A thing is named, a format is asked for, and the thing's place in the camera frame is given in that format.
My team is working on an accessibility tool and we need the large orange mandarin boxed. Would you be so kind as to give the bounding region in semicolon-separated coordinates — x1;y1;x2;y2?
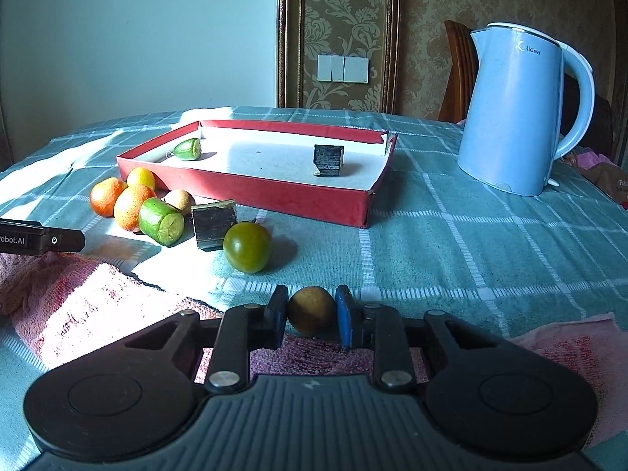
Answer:
114;184;158;233

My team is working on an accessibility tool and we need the reddish orange mandarin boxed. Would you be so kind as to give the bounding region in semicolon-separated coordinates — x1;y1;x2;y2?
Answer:
89;177;128;217

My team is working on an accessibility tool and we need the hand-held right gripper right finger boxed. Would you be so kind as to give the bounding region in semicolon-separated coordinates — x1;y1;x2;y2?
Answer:
335;285;513;396

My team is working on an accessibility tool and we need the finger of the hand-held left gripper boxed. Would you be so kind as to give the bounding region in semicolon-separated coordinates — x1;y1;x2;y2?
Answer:
0;219;86;256

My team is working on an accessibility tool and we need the light blue electric kettle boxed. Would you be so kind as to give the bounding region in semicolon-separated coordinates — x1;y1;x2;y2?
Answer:
457;22;596;198

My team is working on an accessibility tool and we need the small green cucumber piece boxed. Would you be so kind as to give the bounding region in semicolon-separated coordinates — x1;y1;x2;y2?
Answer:
172;138;202;162

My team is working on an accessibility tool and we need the brown round fruit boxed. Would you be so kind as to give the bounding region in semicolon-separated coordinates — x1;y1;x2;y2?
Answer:
164;190;195;217
287;285;338;337

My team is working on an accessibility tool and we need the pink towel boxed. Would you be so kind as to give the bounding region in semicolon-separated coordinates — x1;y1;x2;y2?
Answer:
0;250;620;452

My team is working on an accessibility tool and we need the dark brown cube block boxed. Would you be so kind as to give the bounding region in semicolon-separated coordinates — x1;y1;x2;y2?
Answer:
312;144;345;178
191;199;239;253

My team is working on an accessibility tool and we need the white wall light switch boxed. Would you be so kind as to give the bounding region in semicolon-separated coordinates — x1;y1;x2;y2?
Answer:
343;56;370;84
316;54;345;82

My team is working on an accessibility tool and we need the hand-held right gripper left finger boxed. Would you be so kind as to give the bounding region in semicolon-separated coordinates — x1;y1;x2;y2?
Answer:
122;285;290;396

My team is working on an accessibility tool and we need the framed floral wall panel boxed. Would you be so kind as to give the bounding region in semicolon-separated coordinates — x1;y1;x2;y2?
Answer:
277;0;400;115

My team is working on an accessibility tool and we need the wooden chair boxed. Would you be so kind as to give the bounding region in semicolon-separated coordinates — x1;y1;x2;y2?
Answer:
438;20;614;159

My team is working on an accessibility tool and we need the large green cucumber piece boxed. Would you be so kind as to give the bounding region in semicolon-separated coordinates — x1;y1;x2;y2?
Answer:
139;197;186;247

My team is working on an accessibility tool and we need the red cardboard tray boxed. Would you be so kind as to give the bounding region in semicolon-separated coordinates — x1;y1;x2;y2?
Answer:
116;119;398;229

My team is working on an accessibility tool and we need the pink cloth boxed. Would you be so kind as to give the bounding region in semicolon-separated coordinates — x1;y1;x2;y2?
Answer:
575;151;610;173

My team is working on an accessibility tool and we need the brown snack bag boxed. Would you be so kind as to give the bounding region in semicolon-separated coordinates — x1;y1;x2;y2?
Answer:
588;161;628;209

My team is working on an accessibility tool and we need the teal plaid tablecloth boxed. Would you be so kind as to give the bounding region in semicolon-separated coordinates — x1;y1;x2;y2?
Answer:
0;105;628;471

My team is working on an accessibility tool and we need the green tomato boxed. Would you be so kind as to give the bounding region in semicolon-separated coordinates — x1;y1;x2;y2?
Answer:
223;222;273;274

